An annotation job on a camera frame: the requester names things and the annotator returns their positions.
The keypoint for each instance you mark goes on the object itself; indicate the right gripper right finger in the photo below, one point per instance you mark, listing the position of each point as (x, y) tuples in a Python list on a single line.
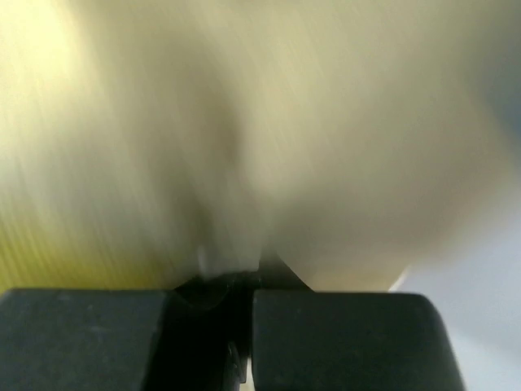
[(302, 339)]

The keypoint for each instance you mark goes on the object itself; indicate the white pillow yellow trim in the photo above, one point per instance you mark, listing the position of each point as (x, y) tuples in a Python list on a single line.
[(84, 204)]

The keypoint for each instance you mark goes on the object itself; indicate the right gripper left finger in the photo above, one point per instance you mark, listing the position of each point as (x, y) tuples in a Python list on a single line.
[(187, 338)]

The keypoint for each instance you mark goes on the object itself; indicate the blue tan white pillowcase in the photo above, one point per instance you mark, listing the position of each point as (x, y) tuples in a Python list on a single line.
[(348, 138)]

